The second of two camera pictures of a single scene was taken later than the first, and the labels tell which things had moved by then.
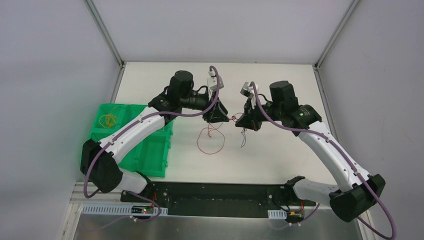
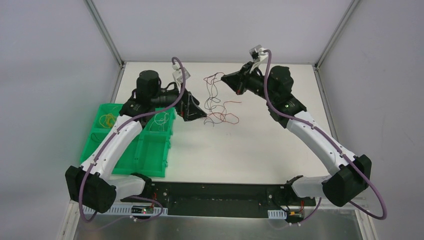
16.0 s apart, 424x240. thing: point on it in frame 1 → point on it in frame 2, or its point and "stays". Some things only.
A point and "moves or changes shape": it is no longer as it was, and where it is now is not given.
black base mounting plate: x=220 y=200 stays
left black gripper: x=213 y=108 → x=185 y=105
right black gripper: x=250 y=114 → x=243 y=81
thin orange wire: x=108 y=120 stays
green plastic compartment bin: x=149 y=157 stays
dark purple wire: x=245 y=129 moves or changes shape
